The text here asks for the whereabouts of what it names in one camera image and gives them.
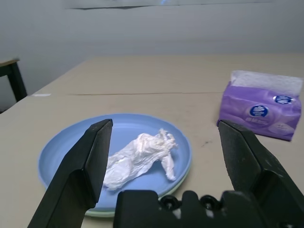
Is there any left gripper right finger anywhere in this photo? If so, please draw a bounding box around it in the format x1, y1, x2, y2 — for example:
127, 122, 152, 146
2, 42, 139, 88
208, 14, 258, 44
217, 119, 304, 228

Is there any blue plastic plate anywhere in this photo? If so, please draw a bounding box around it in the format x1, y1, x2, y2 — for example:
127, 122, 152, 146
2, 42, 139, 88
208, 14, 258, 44
38, 113, 192, 212

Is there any white tissue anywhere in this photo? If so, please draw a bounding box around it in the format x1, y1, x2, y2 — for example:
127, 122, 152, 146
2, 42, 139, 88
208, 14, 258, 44
102, 128, 179, 191

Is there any beige side table black frame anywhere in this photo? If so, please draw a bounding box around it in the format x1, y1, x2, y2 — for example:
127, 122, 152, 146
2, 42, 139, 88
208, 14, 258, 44
0, 58, 28, 113

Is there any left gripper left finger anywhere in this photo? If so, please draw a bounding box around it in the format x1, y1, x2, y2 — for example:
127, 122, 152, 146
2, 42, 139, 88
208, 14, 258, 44
28, 118, 113, 228

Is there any purple tissue box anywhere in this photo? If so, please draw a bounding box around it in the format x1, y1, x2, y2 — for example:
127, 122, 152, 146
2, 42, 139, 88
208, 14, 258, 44
216, 70, 304, 143

